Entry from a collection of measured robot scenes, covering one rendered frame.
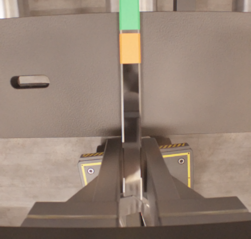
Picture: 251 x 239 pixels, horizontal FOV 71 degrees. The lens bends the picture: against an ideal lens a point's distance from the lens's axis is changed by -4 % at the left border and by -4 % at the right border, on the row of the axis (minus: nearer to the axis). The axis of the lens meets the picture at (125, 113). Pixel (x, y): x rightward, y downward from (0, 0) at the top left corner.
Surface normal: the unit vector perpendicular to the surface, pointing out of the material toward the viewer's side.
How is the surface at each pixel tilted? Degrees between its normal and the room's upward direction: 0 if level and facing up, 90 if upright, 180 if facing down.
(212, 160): 0
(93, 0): 0
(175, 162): 0
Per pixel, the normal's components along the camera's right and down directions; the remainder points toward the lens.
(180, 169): 0.00, 0.25
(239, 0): -0.97, 0.08
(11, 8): 0.74, 0.15
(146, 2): 0.51, 0.20
